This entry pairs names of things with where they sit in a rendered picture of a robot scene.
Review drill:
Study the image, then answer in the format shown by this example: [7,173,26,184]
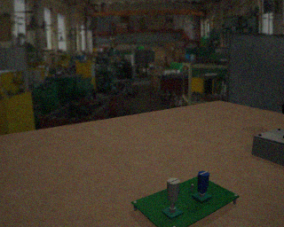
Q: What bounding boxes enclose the green circuit board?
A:
[131,171,240,227]

